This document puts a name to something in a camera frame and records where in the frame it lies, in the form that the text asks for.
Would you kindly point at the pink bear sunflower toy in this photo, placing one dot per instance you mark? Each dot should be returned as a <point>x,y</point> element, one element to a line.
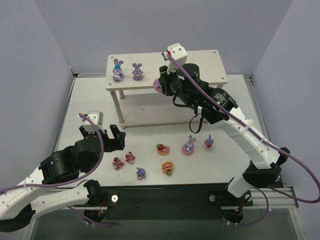
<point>167,168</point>

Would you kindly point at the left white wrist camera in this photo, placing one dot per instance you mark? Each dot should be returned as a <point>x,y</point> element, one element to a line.
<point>94,116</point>

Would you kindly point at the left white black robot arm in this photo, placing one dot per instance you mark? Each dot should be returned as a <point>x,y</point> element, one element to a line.
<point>21,204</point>

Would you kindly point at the pink strawberry cake toy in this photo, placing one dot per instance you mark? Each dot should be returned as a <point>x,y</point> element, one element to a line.
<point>117,163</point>

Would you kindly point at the white wooden two-tier shelf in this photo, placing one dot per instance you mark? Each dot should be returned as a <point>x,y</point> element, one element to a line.
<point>129,80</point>

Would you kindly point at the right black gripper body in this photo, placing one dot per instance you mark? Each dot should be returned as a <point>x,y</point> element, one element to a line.
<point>166,81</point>

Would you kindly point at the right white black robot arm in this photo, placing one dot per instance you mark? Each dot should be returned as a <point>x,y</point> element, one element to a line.
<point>217,107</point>

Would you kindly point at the purple bunny red base toy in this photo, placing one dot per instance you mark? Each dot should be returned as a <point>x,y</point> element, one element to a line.
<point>208,143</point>

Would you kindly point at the pink bear strawberry donut toy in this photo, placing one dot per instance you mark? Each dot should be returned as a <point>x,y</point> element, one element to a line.
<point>162,149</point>

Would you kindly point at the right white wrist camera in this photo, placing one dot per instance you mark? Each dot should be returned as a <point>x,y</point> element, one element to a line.
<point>179,54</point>

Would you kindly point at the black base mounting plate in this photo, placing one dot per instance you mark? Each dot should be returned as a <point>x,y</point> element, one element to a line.
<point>172,202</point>

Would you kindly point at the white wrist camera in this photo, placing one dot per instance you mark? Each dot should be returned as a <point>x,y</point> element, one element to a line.
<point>179,54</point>
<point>94,116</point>

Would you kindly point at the purple bunny blue bow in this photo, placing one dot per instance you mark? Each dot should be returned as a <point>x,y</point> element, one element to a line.
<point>117,72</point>

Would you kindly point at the small purple bunny with strawberry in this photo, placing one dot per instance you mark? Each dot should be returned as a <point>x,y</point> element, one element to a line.
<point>140,173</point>

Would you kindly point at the pink bear cake toy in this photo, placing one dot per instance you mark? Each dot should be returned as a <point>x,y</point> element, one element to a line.
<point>130,158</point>

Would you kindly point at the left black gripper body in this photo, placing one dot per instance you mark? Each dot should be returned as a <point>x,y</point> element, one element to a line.
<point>107,141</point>

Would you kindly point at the purple bunny sitting toy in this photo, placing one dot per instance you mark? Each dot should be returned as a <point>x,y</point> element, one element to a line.
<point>137,72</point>

